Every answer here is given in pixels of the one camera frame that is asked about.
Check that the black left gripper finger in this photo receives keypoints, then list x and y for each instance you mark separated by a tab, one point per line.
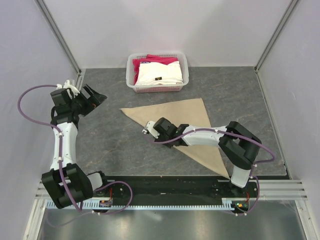
95	98
87	107

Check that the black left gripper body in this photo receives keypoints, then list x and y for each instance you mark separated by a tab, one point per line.
76	103

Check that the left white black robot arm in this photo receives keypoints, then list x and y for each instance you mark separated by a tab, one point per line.
65	182

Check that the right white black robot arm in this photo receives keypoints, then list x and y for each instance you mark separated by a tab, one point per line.
236	142

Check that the white plastic basket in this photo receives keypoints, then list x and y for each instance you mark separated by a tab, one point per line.
157	88

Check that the white folded shirt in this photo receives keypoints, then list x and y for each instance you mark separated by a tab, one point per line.
154	73

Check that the pink folded garment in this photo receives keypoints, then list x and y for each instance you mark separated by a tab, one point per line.
150	59

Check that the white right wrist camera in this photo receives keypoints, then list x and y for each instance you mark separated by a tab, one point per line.
149	129

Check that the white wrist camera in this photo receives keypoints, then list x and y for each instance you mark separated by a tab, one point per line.
70	86
149	129

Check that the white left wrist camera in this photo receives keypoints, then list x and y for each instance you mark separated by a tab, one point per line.
70	86

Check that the blue slotted cable duct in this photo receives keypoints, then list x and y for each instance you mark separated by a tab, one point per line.
95	204

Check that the left aluminium frame post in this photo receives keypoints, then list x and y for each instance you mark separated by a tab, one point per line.
58	34

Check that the aluminium frame post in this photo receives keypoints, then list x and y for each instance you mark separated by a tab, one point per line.
276	33
58	34

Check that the right aluminium frame post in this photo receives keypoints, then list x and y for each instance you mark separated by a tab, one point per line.
276	33

